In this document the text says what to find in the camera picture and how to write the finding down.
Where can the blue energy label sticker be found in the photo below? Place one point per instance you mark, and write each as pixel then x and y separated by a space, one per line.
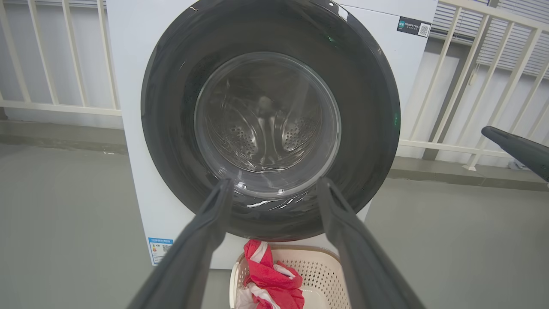
pixel 159 251

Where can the cream perforated basket brown rim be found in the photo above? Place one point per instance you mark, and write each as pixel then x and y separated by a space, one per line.
pixel 319 270

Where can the black QR code sticker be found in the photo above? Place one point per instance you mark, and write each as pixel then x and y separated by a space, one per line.
pixel 414 27

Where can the grey window blind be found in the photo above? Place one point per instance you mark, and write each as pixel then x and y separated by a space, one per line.
pixel 527 10

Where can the white front-load washing machine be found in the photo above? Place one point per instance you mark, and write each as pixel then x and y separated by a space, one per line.
pixel 137 128

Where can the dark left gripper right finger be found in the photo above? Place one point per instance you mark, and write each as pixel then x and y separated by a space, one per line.
pixel 364 266

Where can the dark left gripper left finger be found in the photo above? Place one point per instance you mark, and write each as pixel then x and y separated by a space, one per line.
pixel 193 266

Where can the white metal railing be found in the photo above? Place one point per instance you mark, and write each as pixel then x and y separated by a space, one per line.
pixel 60 107
pixel 446 146

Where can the red and white garment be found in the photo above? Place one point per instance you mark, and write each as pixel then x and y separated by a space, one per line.
pixel 270 279

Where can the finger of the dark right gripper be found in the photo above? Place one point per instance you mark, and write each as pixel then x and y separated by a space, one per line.
pixel 523 150

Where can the stainless steel washer drum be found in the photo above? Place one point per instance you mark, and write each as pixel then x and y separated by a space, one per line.
pixel 266 128

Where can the black round glass washer door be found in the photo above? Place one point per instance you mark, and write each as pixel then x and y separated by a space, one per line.
pixel 171 128

